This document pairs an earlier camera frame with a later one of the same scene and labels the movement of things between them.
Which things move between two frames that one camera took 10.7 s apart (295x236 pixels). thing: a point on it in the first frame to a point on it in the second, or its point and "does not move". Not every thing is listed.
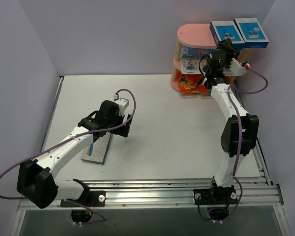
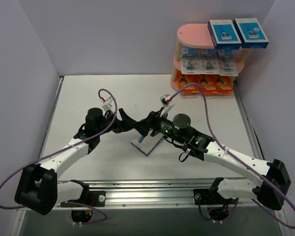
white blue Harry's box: [252, 32] does not move
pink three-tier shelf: [196, 36] does not move
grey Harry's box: [97, 153] to [146, 146]
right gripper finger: [227, 45] to [142, 126]
